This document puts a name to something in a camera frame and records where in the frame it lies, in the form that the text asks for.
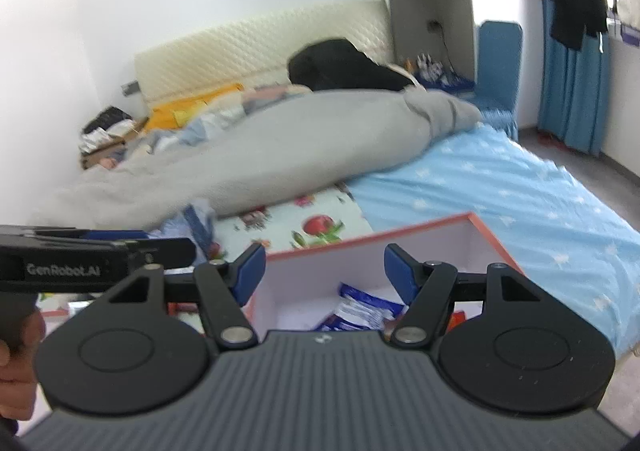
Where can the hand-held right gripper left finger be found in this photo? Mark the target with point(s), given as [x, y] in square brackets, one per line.
[250, 276]

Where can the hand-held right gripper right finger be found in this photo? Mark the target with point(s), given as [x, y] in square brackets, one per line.
[400, 273]

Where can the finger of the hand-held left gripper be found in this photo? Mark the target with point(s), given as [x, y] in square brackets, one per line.
[120, 234]
[165, 251]

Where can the blue white snack packet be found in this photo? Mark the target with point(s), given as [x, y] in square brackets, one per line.
[370, 298]
[345, 323]

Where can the white box with orange rim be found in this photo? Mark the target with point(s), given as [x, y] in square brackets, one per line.
[350, 266]

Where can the person's left hand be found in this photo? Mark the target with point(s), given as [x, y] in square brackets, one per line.
[20, 381]

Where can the crumpled blue plastic bag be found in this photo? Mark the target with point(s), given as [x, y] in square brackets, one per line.
[195, 226]

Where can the white box lid orange rim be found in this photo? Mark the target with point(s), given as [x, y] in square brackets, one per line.
[55, 313]

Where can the floral fruit print mat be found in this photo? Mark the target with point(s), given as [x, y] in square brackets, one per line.
[300, 223]

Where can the small red snack packet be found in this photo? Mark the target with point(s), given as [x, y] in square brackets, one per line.
[457, 319]

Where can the cardboard box of clothes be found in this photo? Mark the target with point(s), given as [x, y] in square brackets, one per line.
[107, 136]

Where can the grey duvet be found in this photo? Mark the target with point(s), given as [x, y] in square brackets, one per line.
[280, 151]

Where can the blue star bed sheet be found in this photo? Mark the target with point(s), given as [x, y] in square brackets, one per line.
[500, 181]

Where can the yellow cloth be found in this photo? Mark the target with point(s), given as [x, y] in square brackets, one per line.
[185, 108]

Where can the group of bedside bottles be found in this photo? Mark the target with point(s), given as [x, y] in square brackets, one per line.
[435, 71]

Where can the black garment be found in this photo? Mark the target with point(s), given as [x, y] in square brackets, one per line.
[345, 66]

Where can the cream quilted headboard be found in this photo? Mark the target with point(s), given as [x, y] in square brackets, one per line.
[250, 46]

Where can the blue covered chair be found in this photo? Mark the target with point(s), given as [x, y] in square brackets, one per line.
[497, 68]

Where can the blue curtain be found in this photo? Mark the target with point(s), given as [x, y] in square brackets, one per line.
[572, 96]

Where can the grey wall switch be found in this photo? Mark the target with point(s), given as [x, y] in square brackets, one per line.
[130, 88]

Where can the wall socket with plug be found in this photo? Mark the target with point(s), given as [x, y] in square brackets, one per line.
[433, 26]

